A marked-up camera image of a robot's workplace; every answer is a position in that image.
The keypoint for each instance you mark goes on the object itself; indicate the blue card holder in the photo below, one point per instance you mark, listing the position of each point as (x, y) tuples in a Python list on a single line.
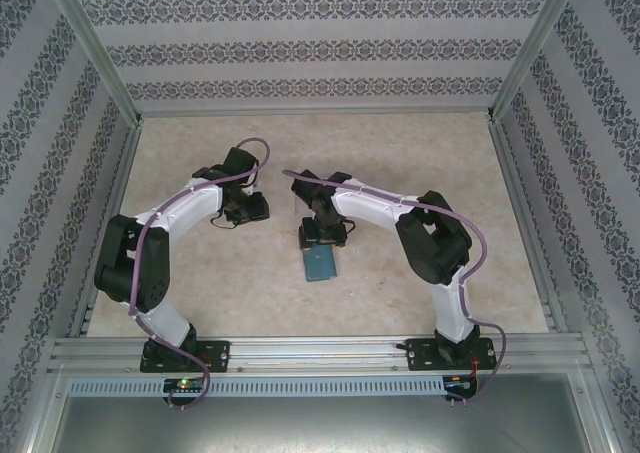
[(320, 268)]

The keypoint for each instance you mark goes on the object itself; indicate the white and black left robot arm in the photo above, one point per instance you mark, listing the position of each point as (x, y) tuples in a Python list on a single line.
[(195, 208)]

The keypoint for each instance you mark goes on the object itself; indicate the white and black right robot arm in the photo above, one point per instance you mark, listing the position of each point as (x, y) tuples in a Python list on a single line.
[(370, 205)]

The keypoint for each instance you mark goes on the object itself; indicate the controller board with green light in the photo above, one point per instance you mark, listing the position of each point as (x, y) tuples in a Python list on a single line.
[(457, 383), (185, 384)]

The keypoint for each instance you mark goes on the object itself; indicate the grey metal sheet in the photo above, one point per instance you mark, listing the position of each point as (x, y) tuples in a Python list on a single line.
[(320, 428)]

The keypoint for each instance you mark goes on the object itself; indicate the long aluminium mounting rail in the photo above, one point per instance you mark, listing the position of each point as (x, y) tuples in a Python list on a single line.
[(320, 355)]

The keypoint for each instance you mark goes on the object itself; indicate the thin aluminium back rail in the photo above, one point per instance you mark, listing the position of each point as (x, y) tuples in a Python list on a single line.
[(315, 112)]

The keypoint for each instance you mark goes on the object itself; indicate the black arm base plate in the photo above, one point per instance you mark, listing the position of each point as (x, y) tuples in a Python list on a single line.
[(220, 355), (420, 355)]

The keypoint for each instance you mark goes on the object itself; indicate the aluminium side rail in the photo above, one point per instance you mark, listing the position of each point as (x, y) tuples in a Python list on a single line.
[(107, 223), (525, 223)]

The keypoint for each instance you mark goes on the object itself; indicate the aluminium frame post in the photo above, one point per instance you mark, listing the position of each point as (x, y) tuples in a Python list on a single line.
[(535, 48), (100, 58)]

